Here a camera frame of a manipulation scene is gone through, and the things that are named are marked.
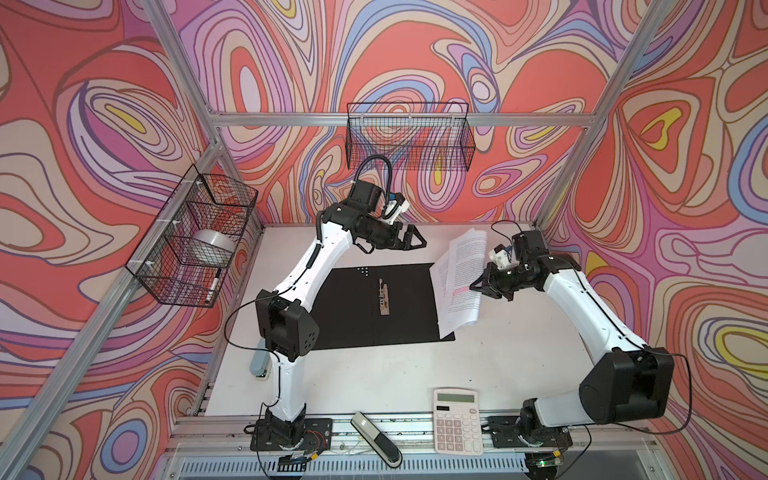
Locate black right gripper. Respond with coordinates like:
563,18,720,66
469,261,536,300

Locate printed paper files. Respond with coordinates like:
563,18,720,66
429,228,487,339

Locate blue file folder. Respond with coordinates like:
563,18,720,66
311,263,455,350

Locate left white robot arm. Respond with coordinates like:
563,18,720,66
255,154,427,428

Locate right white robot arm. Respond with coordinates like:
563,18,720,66
470,230,675,439

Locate white desk calculator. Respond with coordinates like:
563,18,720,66
433,388,484,456

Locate grey black stapler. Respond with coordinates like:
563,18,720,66
350,412,403,469

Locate marker pen in basket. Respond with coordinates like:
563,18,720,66
204,269,221,305

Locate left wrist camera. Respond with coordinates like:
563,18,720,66
381,193,410,224

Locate black wire basket back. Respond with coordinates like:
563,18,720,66
345,100,476,172

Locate black wire basket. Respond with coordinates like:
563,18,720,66
125,166,258,308
345,100,476,172

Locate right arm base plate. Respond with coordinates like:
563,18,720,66
482,415,573,450

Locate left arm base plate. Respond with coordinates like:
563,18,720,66
243,417,333,453

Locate black wire basket left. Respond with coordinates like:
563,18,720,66
125,166,258,308

